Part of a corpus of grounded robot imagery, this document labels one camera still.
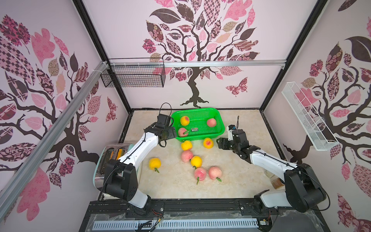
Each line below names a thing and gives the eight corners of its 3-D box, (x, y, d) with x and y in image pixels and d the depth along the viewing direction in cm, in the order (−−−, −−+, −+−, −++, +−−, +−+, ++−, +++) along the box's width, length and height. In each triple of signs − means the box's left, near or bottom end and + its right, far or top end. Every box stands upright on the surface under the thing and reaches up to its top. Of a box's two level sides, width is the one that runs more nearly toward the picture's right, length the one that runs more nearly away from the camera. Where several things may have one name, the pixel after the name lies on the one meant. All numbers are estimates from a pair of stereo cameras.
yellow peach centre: (196, 170, 88) (196, 166, 84) (189, 163, 92) (189, 159, 87) (202, 165, 91) (203, 160, 86) (195, 158, 94) (196, 153, 89)
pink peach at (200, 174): (194, 181, 84) (194, 178, 80) (194, 171, 88) (194, 167, 84) (206, 181, 84) (206, 178, 80) (205, 171, 88) (206, 167, 84)
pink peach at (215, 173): (209, 181, 85) (210, 177, 80) (208, 170, 89) (209, 166, 84) (221, 181, 85) (222, 177, 80) (219, 170, 89) (221, 166, 84)
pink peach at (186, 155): (180, 158, 93) (179, 154, 89) (187, 151, 96) (187, 147, 92) (186, 164, 90) (186, 160, 86) (193, 157, 94) (194, 153, 89)
